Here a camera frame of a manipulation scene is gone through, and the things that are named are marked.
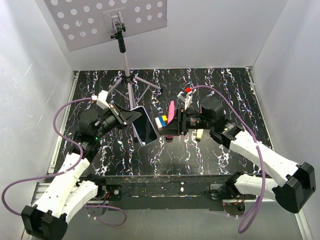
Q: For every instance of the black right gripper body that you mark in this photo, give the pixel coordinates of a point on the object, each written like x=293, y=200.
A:
x=190, y=121

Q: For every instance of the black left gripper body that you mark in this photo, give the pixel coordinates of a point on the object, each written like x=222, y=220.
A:
x=110, y=121

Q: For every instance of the teal smartphone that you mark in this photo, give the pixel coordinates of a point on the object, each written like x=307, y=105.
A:
x=145, y=127

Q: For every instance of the lilac phone case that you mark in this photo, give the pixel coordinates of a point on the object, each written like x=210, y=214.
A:
x=143, y=143

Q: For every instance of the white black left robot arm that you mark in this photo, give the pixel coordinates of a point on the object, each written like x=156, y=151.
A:
x=48, y=218

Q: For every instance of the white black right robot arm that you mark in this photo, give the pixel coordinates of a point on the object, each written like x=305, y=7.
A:
x=289, y=184

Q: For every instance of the white blue yellow toy blocks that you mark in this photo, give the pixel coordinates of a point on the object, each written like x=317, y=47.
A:
x=161, y=122

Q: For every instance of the pink marker pen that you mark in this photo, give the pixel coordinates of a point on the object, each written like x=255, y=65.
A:
x=171, y=114

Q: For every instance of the yellow marker pen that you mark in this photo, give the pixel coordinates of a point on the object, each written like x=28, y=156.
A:
x=199, y=134

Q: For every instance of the lilac tripod stand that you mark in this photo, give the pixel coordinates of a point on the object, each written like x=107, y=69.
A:
x=128, y=75

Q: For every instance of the perforated calibration board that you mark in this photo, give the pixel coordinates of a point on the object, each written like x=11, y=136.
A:
x=86, y=23

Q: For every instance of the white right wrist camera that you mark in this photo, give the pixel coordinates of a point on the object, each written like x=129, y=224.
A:
x=186, y=97

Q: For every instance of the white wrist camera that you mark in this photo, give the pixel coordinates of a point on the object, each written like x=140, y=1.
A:
x=186, y=97
x=101, y=100

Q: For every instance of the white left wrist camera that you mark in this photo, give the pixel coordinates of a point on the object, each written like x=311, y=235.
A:
x=101, y=100

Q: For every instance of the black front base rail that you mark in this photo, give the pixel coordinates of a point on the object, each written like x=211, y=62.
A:
x=173, y=192

